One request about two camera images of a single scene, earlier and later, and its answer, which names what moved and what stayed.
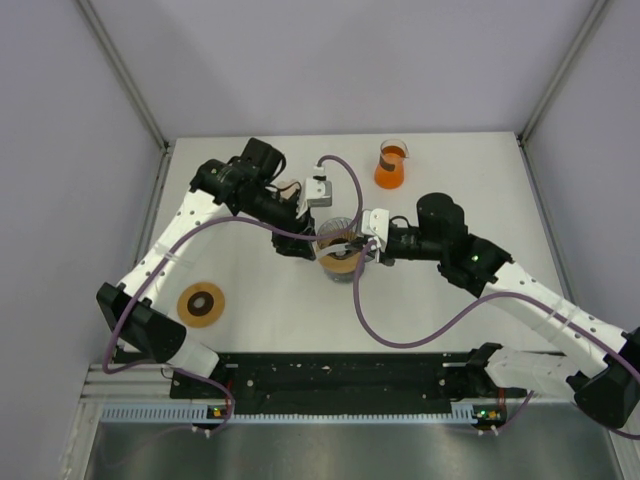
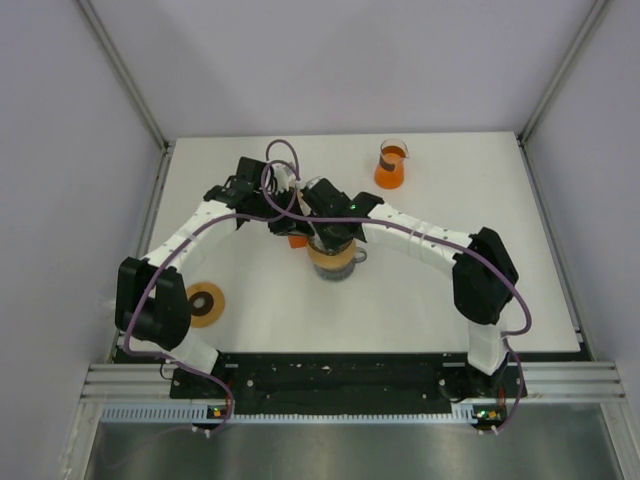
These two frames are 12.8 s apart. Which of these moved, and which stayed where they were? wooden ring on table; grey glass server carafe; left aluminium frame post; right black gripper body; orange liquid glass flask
Moved: grey glass server carafe; right black gripper body
Stayed: wooden ring on table; orange liquid glass flask; left aluminium frame post
